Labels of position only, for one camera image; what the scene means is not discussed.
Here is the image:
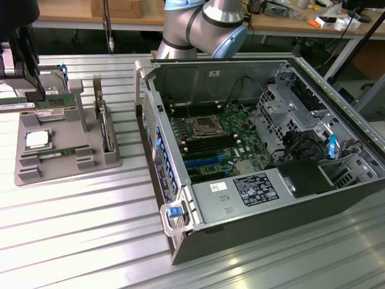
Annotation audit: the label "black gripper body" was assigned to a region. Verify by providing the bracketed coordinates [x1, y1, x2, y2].
[0, 0, 41, 43]

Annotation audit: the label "green RAM stick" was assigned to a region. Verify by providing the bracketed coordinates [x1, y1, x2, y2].
[37, 146, 91, 158]
[0, 94, 76, 114]

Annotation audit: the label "black RAM slot white clips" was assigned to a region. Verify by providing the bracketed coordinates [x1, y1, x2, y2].
[180, 135, 236, 149]
[171, 105, 222, 115]
[183, 141, 240, 156]
[170, 101, 220, 109]

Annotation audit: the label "hard disk blue rails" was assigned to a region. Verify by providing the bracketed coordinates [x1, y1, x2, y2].
[38, 61, 67, 95]

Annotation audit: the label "wooden desk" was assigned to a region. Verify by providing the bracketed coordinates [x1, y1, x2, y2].
[29, 0, 385, 42]

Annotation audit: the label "silver CPU chip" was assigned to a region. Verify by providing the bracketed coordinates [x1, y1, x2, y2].
[25, 131, 52, 148]

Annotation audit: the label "grey parts rack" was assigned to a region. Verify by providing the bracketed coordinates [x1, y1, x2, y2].
[14, 70, 123, 187]

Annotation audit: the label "metal CPU socket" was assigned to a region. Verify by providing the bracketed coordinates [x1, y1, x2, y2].
[192, 114, 225, 138]

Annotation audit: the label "long black expansion slot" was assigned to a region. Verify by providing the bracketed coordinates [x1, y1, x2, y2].
[185, 149, 223, 161]

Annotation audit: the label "blue expansion slot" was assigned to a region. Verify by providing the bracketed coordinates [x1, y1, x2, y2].
[183, 155, 226, 169]

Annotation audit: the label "green Dell motherboard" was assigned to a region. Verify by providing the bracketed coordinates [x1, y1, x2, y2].
[168, 101, 271, 184]

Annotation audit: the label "grey power supply unit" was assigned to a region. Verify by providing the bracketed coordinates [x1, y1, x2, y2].
[192, 168, 301, 225]

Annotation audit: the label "silver finned chipset heatsink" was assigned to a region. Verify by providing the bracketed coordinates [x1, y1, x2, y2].
[234, 161, 256, 175]

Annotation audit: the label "metal disk bay cage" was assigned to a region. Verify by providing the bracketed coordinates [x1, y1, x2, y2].
[254, 64, 378, 189]

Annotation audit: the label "orange white small box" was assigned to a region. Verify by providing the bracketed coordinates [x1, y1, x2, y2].
[308, 15, 337, 30]

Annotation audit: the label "open black PC case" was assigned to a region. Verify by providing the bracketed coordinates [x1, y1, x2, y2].
[134, 55, 385, 266]

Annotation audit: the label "black plastic fan shroud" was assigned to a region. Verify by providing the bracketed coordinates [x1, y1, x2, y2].
[266, 159, 337, 198]

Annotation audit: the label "black tripod pole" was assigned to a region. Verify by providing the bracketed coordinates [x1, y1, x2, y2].
[324, 8, 385, 82]

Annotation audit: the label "cardboard box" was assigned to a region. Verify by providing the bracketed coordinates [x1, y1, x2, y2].
[350, 40, 385, 81]

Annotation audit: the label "hanging black cable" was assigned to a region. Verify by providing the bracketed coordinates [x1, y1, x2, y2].
[101, 0, 117, 55]

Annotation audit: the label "blue case handle latch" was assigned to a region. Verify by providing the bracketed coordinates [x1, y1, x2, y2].
[166, 205, 183, 220]

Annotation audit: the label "blue pull strap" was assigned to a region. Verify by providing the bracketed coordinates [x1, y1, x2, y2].
[327, 134, 338, 161]

